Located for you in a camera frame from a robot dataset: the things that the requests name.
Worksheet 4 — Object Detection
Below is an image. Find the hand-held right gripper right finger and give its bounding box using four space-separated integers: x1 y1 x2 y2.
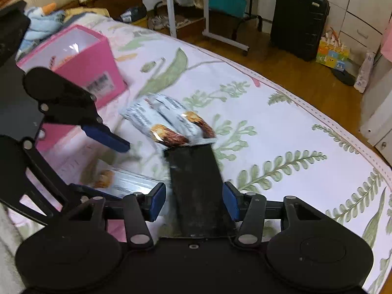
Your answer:
222 181 328 247

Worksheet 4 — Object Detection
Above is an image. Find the white plastic pack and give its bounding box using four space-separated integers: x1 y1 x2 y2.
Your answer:
354 51 376 94

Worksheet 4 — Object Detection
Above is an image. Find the plain black snack packet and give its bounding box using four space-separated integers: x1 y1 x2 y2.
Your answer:
164 144 238 239

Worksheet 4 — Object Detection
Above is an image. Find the colourful gift bag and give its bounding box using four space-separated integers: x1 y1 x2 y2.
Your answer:
315 29 350 69

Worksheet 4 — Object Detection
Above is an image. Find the pink cardboard box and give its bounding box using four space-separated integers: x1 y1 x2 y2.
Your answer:
17 24 128 152

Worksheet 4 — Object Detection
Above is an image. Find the black round floor object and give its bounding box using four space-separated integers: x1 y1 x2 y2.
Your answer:
331 66 356 86

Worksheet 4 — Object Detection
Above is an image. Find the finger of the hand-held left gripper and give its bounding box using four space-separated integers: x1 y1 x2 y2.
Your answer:
40 95 131 154
0 135 123 225

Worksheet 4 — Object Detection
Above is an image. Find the grey sneaker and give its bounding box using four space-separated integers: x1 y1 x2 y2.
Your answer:
148 15 169 30

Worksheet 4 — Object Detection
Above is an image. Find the floral bedsheet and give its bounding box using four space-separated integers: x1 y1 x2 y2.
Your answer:
0 12 392 294

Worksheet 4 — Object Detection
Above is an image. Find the rolling wooden desk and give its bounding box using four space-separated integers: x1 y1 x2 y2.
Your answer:
164 0 250 56

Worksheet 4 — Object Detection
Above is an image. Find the black suitcase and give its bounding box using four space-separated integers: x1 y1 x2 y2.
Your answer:
270 0 330 62

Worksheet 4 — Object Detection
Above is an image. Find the pink hanging bag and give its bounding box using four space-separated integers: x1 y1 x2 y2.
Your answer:
380 18 392 56

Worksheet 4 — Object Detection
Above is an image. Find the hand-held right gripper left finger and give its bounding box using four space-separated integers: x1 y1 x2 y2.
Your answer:
69 182 167 250

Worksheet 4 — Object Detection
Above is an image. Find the blue plush toy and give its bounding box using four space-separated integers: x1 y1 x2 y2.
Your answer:
23 2 66 42

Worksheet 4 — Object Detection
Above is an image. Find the yellow cloth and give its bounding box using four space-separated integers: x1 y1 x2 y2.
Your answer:
64 6 111 18

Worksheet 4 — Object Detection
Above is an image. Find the white wardrobe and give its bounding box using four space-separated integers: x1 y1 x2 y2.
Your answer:
254 0 392 56

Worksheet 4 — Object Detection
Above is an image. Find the white door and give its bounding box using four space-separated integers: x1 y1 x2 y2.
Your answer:
360 58 392 160

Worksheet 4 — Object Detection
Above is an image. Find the white snack bar packet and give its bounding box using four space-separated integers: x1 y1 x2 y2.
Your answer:
120 99 190 147
150 94 218 144
92 168 160 198

